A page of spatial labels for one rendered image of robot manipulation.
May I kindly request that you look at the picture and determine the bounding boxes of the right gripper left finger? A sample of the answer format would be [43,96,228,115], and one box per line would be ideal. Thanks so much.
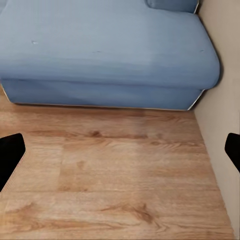
[0,133,25,192]

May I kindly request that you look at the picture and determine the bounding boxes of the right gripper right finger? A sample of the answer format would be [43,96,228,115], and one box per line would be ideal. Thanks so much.
[224,133,240,172]

